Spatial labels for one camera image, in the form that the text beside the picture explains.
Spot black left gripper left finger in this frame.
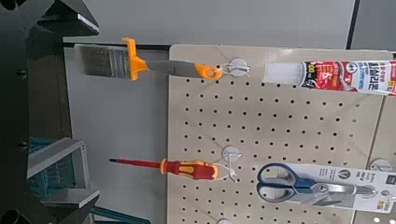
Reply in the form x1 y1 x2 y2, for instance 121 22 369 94
0 0 101 39

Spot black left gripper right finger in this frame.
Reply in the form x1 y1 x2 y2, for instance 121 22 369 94
0 137 101 224

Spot teal plastic crate with handle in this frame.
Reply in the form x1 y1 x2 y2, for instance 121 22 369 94
28 136 150 224

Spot red yellow screwdriver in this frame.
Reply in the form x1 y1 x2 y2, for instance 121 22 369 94
108 158 219 181

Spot beige pegboard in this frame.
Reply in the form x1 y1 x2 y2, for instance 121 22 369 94
166 44 396 224

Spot blue scissors on card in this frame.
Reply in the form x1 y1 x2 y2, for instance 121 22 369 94
256 161 396 216

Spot red white sealant tube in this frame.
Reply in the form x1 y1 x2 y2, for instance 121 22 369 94
262 59 396 97

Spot white cable tie loop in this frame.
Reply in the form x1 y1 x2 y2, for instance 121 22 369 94
214 161 240 184
214 63 233 77

